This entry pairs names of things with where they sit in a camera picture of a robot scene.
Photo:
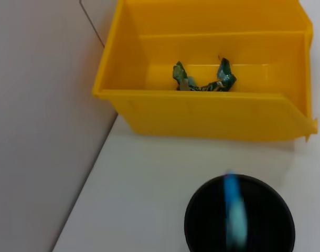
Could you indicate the green plastic wrapper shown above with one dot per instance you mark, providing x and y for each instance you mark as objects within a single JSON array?
[{"x": 225, "y": 76}]

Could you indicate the blue scissors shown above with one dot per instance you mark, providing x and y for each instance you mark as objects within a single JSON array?
[{"x": 234, "y": 210}]

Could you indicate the black mesh pen cup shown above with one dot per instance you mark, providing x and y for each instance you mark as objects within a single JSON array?
[{"x": 209, "y": 223}]

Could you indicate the yellow plastic bin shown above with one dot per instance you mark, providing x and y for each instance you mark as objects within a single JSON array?
[{"x": 202, "y": 115}]

